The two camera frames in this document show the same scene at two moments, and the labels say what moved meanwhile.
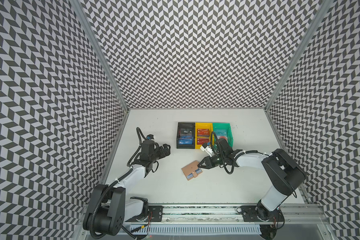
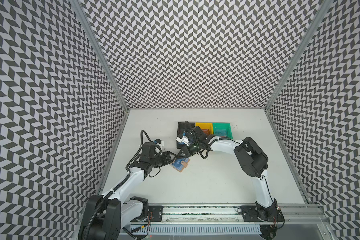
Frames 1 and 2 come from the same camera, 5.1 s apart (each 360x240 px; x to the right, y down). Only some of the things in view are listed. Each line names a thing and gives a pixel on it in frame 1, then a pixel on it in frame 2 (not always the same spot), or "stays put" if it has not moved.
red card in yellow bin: [203, 132] stays put
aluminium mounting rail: [314, 216] stays put
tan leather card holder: [192, 170] to [180, 164]
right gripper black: [208, 162] to [186, 151]
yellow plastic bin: [203, 125] stays put
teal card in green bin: [221, 132] stays put
